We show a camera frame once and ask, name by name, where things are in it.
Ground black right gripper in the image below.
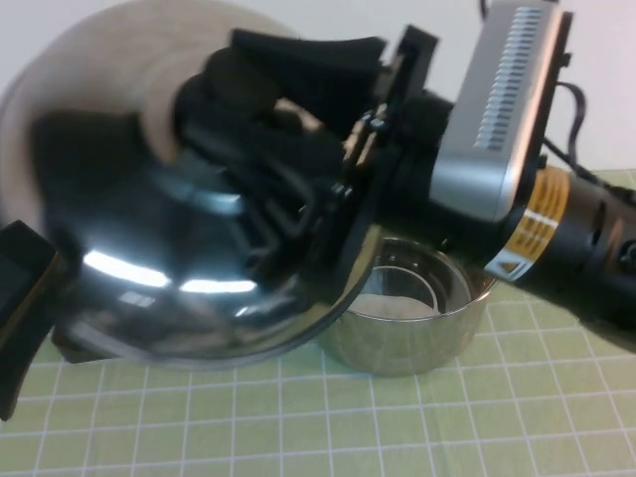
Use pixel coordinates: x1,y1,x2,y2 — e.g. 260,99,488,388
181,24,503,324

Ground stainless steel pot lid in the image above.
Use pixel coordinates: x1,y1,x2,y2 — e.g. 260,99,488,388
0,0,384,372

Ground green checked table mat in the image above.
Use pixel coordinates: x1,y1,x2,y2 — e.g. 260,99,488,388
0,168,636,477

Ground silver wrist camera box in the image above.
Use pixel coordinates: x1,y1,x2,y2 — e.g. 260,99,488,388
429,0,572,223

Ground stainless steel pot, black handles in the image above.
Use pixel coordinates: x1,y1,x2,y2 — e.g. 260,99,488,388
317,236,491,374

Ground black camera cable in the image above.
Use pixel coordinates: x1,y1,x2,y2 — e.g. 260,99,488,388
541,79,607,188

